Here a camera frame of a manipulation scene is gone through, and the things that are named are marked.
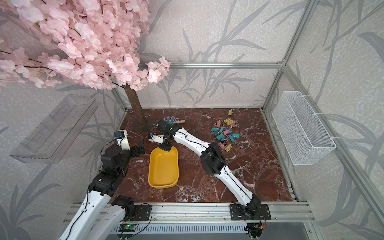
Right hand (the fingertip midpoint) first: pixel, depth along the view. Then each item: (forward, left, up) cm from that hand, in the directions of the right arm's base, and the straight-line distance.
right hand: (163, 145), depth 94 cm
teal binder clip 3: (+8, -38, -4) cm, 39 cm away
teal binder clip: (+9, -48, -4) cm, 49 cm away
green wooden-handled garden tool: (+23, -9, -5) cm, 25 cm away
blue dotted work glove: (+25, -1, -4) cm, 25 cm away
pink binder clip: (+20, -37, -4) cm, 42 cm away
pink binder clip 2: (+12, -41, -3) cm, 43 cm away
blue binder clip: (+13, -44, -4) cm, 46 cm away
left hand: (-8, +9, +19) cm, 23 cm away
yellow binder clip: (+33, -47, -6) cm, 58 cm away
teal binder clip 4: (+5, -46, -4) cm, 46 cm away
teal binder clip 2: (+15, -34, -5) cm, 38 cm away
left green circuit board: (-42, +12, -5) cm, 44 cm away
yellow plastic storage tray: (-17, -2, -1) cm, 17 cm away
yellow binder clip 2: (-1, -42, -3) cm, 42 cm away
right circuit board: (-44, -50, -9) cm, 67 cm away
